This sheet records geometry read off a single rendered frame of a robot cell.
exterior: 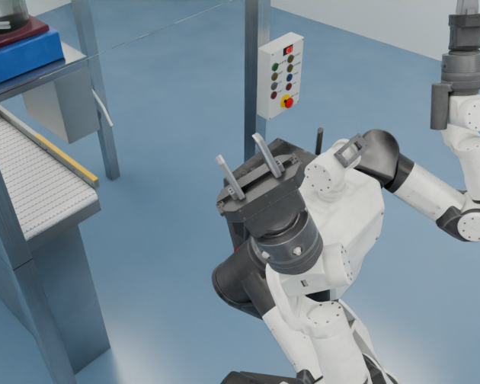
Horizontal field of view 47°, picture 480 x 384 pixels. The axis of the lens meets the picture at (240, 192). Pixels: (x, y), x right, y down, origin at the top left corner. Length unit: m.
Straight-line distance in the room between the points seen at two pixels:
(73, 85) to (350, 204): 0.79
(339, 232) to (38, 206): 0.97
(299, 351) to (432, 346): 1.62
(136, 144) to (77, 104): 2.00
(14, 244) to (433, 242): 2.09
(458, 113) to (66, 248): 1.34
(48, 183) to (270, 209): 1.19
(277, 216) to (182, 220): 2.25
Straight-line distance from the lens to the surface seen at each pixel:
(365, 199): 1.20
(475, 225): 1.36
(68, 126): 1.58
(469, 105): 1.23
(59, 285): 2.09
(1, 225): 1.54
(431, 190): 1.35
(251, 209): 0.72
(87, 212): 1.82
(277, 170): 0.72
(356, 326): 1.54
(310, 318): 0.91
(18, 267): 1.65
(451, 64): 1.25
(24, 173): 1.90
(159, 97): 3.98
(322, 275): 0.83
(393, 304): 2.69
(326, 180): 1.08
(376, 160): 1.30
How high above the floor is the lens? 2.06
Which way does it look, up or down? 41 degrees down
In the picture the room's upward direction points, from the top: straight up
